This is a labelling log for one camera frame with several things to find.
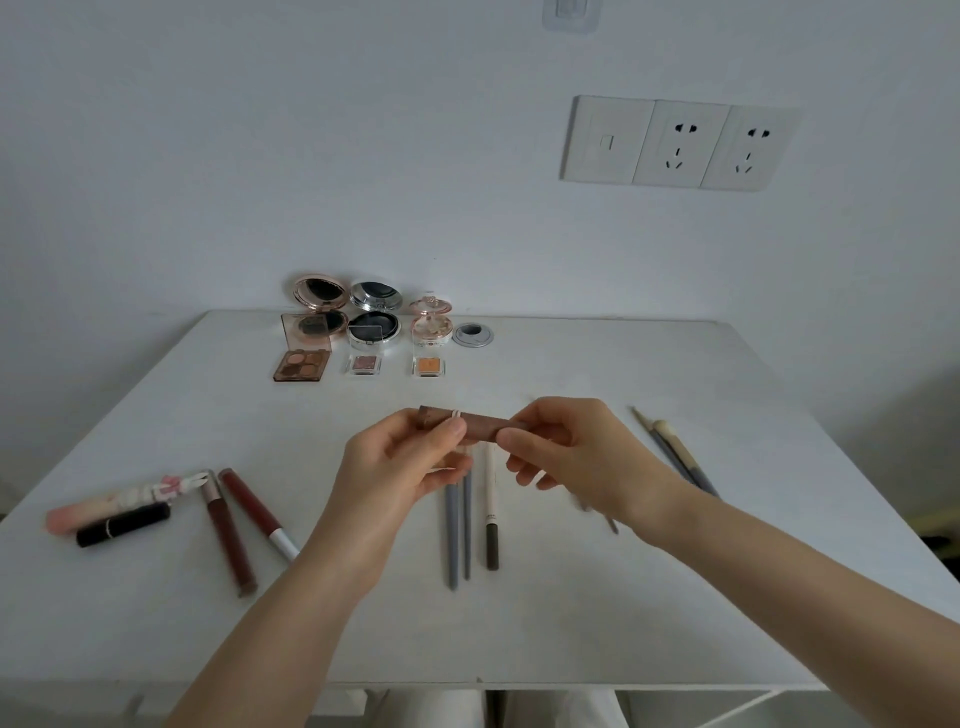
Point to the person's right hand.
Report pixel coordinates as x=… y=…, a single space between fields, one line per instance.
x=592 y=457

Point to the person's left hand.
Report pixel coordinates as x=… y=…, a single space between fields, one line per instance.
x=375 y=495

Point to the person's right thumb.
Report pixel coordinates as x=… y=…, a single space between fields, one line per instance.
x=523 y=444

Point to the person's left thumb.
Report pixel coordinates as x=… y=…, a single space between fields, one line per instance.
x=431 y=442

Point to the brown lipstick tube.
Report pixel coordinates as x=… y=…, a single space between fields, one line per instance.
x=487 y=424

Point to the person's right forearm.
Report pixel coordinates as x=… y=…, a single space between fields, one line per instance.
x=795 y=600

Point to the person's left forearm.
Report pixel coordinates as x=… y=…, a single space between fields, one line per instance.
x=277 y=645

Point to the clear orange single eyeshadow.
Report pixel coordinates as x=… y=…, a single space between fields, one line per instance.
x=428 y=367

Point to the white and brown eyebrow pencil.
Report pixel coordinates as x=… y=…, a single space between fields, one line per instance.
x=491 y=517

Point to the thin grey makeup pencil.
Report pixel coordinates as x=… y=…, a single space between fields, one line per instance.
x=467 y=525

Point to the thick grey makeup pencil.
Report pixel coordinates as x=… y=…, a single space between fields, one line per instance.
x=452 y=540

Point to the clear purple single eyeshadow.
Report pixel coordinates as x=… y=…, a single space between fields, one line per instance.
x=366 y=364

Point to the pink floral cushion compact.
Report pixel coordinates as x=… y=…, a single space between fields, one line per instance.
x=431 y=326

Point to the silver black cushion compact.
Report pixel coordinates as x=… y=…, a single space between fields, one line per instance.
x=373 y=315

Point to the brown four-colour eyeshadow palette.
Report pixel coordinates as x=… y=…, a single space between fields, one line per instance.
x=301 y=364

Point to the beige-tipped grey makeup brush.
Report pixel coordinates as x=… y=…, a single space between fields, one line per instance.
x=686 y=457

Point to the rose gold round compact mirror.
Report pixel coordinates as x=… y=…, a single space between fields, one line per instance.
x=321 y=294

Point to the red lip gloss silver cap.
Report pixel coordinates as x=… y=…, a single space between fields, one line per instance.
x=251 y=506

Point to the dark brown lip gloss tube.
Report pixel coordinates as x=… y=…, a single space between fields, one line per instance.
x=229 y=536

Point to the black lipstick tube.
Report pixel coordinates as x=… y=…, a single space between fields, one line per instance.
x=124 y=523

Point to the pink lipstick with bow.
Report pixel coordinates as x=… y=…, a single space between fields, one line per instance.
x=112 y=506

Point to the white blank wall plate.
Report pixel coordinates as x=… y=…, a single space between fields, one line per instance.
x=606 y=140

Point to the white wall power socket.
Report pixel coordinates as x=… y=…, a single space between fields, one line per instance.
x=750 y=148
x=681 y=144

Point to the clear adhesive wall hook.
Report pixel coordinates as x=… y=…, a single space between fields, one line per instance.
x=572 y=12

